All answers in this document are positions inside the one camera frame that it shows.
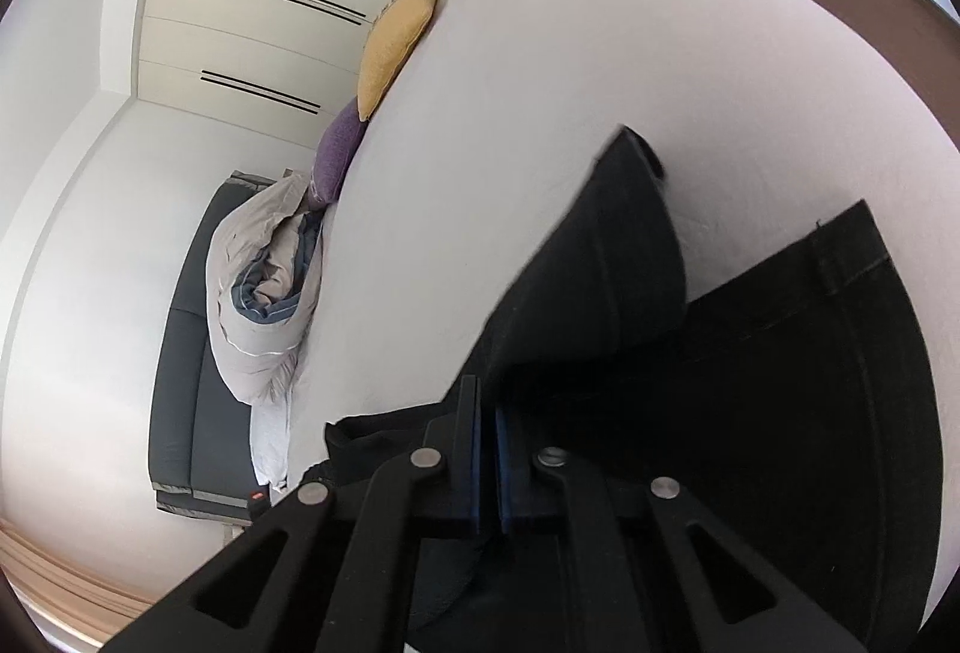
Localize yellow cushion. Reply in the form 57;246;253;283
356;0;436;122

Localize dark grey headboard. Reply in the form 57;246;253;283
148;172;270;526

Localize purple cushion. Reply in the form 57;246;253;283
309;98;368;210

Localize white bed mattress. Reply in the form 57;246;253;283
250;0;960;647

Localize black denim pants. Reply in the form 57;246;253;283
309;130;942;651

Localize cream wardrobe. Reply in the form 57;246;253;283
137;0;389;148

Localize grey white duvet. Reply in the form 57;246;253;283
205;172;324;406

